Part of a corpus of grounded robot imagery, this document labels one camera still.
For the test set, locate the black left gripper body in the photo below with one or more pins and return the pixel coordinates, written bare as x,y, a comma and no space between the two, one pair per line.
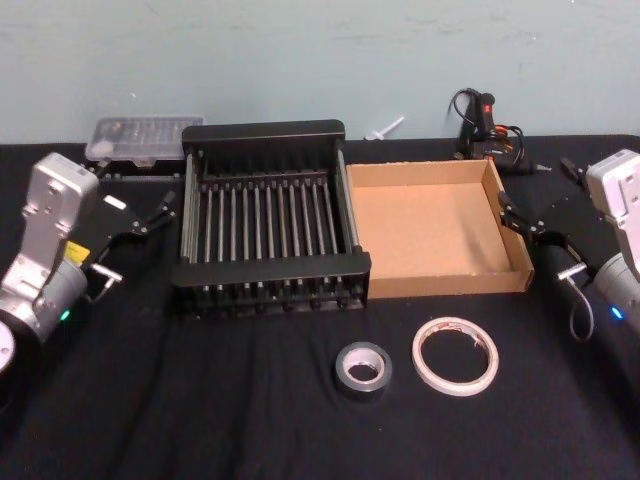
112,222

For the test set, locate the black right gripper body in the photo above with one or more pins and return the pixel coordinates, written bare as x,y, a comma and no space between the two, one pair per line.
575,235

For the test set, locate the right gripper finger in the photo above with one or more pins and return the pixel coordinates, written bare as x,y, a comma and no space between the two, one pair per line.
522,222
573,172

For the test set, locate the roll of white tape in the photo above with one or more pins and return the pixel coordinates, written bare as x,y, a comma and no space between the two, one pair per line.
452,389

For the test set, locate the roll of silver tape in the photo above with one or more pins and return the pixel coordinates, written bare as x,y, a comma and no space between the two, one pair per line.
345,382

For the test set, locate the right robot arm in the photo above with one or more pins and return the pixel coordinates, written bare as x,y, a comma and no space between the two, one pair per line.
620,200

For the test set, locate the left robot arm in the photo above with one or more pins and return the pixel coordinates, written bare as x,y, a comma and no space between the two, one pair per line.
50,200

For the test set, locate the clear plastic case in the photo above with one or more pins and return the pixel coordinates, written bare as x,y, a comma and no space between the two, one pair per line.
145,132

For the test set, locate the shallow brown cardboard tray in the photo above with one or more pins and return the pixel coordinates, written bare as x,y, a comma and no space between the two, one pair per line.
425,225

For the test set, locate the black rack with steel bars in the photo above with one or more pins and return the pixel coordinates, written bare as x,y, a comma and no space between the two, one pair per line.
270,132

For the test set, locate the black table cloth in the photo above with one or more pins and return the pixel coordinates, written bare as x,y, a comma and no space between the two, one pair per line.
250,430

